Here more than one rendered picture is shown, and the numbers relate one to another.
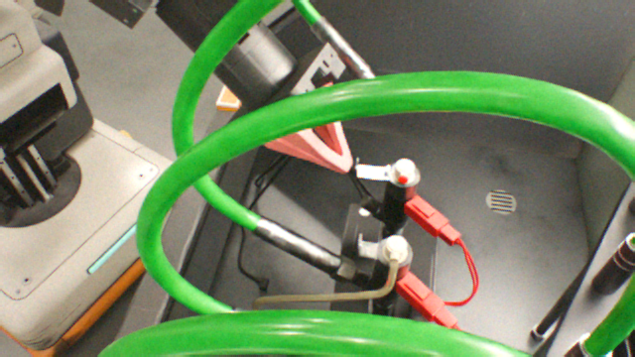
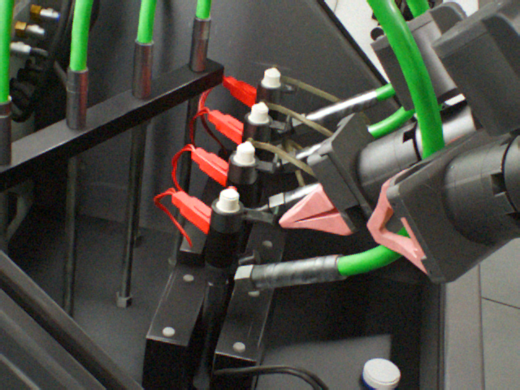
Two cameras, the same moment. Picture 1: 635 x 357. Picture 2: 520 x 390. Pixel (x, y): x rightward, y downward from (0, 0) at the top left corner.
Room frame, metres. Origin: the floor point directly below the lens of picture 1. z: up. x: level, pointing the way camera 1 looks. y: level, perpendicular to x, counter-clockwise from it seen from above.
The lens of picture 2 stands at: (1.01, -0.13, 1.59)
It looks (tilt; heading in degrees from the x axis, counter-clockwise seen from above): 33 degrees down; 174
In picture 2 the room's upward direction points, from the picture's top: 9 degrees clockwise
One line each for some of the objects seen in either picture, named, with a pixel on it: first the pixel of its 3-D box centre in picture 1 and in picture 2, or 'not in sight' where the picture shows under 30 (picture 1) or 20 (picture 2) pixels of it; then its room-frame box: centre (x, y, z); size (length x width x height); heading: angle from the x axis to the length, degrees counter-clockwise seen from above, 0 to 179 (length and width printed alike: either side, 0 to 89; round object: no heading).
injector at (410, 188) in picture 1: (380, 236); (226, 301); (0.30, -0.06, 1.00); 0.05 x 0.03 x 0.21; 79
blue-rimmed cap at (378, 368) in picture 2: not in sight; (381, 374); (0.20, 0.12, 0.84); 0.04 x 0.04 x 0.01
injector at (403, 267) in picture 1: (370, 306); (241, 251); (0.22, -0.05, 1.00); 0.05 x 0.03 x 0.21; 79
